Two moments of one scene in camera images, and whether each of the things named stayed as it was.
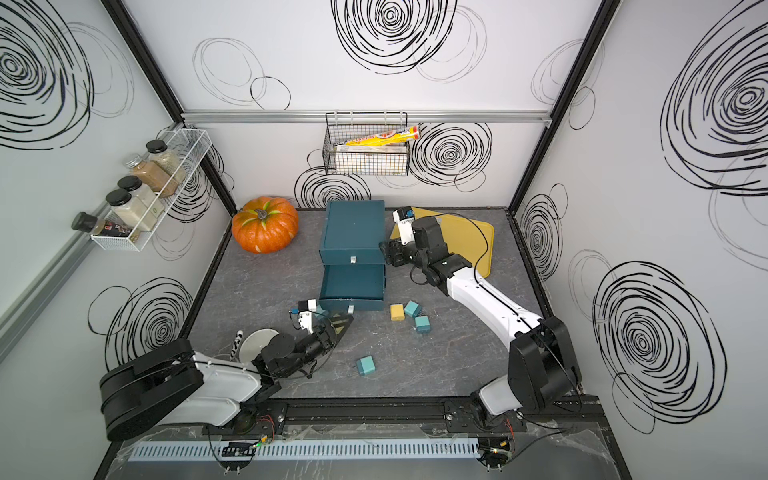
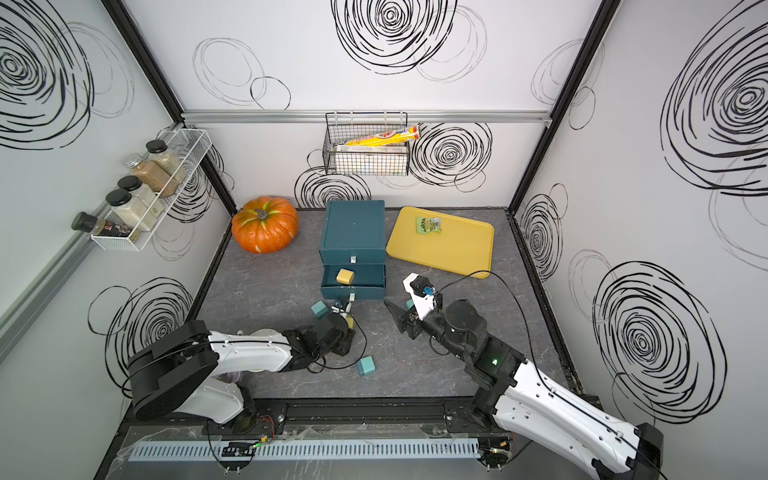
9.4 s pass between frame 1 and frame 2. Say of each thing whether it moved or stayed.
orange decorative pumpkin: stayed
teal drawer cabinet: stayed
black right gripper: moved
